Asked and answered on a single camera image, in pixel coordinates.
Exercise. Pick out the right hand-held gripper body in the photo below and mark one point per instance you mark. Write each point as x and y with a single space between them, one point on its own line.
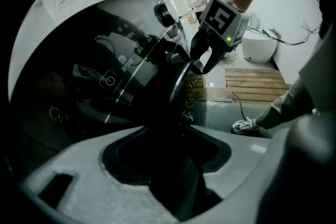
223 18

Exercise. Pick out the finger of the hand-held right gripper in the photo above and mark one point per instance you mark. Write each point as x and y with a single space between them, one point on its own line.
200 43
216 56

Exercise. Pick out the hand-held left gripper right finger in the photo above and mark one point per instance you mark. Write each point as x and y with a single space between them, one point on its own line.
244 165

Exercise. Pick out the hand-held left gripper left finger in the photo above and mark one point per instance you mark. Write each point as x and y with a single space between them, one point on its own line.
86 191

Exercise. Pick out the black round washing machine door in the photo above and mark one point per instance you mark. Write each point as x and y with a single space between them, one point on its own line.
178 81

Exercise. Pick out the black washing machine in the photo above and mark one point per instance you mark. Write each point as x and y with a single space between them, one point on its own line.
78 60

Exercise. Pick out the small cardboard box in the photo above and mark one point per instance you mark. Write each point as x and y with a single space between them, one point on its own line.
190 18

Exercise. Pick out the brown wooden board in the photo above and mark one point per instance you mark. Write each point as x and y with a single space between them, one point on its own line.
210 93

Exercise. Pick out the person's left white sneaker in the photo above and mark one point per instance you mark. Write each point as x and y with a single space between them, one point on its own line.
245 126

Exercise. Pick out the white round tub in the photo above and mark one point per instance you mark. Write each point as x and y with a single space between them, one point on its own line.
258 47

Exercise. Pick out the silver round control knob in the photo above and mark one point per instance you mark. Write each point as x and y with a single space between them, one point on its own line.
163 13

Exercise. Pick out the wooden slatted pallet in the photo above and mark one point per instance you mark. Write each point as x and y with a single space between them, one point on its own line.
257 84

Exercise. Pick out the person's grey trousers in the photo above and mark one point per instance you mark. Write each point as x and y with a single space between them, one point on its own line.
288 102

